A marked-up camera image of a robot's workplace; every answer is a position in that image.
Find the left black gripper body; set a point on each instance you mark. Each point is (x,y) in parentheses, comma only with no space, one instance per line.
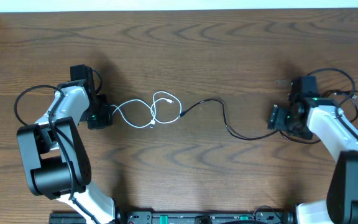
(101,114)

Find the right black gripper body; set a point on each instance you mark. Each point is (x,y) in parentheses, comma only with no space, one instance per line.
(283,121)

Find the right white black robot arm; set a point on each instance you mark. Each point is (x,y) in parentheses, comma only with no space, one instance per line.
(324,118)

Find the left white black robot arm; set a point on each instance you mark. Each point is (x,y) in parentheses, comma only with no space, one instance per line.
(54,158)

